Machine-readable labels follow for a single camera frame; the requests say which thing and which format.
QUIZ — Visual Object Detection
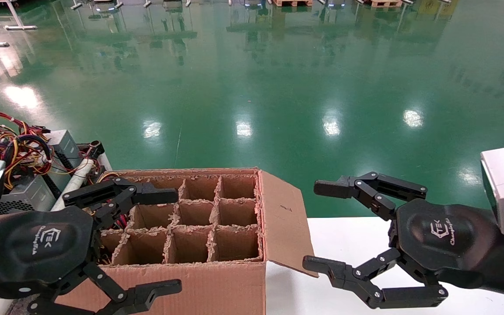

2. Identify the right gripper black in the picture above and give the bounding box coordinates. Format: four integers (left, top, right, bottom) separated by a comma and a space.
302, 172, 497, 309

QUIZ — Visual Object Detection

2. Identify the grey power supply unit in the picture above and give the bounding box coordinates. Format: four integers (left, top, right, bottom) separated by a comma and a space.
44, 129, 84, 171
0, 175, 58, 215

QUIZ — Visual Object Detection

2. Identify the black pipe end connector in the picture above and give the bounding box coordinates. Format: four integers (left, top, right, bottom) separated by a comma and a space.
87, 140, 106, 160

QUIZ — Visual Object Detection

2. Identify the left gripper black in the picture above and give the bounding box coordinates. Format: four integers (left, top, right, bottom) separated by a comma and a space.
0, 177, 182, 315

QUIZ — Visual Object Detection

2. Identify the cardboard cell divider insert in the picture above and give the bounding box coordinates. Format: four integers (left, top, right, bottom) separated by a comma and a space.
99, 174, 263, 265

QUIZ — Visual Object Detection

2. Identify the brown cardboard box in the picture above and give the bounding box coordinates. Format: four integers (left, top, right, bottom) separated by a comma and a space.
55, 168, 318, 315

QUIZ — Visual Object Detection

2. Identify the power supply with coloured cables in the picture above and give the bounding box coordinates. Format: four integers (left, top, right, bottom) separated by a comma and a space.
103, 210, 131, 230

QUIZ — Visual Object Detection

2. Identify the tangled coloured cable bundle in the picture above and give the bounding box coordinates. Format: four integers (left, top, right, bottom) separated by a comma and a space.
0, 108, 56, 191

